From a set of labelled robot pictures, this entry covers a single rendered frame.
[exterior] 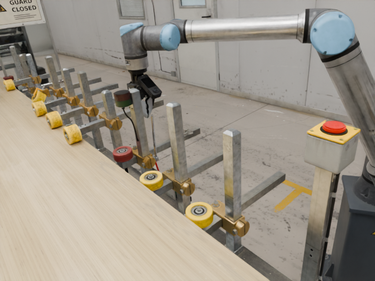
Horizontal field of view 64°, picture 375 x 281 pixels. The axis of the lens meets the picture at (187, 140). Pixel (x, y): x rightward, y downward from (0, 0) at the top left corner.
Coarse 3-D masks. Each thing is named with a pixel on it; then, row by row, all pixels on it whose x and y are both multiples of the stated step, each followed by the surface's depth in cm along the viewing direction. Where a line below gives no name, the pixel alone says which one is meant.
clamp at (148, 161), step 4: (136, 152) 128; (136, 156) 127; (140, 156) 125; (148, 156) 125; (140, 160) 125; (144, 160) 124; (148, 160) 123; (152, 160) 124; (140, 164) 127; (144, 164) 123; (148, 164) 124; (152, 164) 125; (144, 168) 126; (148, 168) 125
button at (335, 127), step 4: (324, 124) 57; (328, 124) 56; (332, 124) 56; (336, 124) 56; (340, 124) 56; (324, 128) 56; (328, 128) 56; (332, 128) 55; (336, 128) 55; (340, 128) 55; (344, 128) 55; (328, 132) 56; (332, 132) 55; (336, 132) 55; (340, 132) 55
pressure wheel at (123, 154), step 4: (116, 148) 125; (120, 148) 125; (124, 148) 125; (128, 148) 124; (116, 152) 122; (120, 152) 123; (124, 152) 122; (128, 152) 121; (132, 152) 124; (116, 156) 121; (120, 156) 120; (124, 156) 120; (128, 156) 122; (132, 156) 124; (116, 160) 122; (120, 160) 121; (124, 160) 121; (128, 160) 122
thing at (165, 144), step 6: (198, 132) 147; (186, 138) 143; (156, 144) 135; (162, 144) 135; (168, 144) 137; (150, 150) 131; (162, 150) 136; (120, 162) 125; (126, 162) 125; (132, 162) 127
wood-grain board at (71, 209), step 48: (0, 96) 211; (0, 144) 140; (48, 144) 136; (0, 192) 105; (48, 192) 102; (96, 192) 100; (144, 192) 98; (0, 240) 84; (48, 240) 82; (96, 240) 80; (144, 240) 79; (192, 240) 78
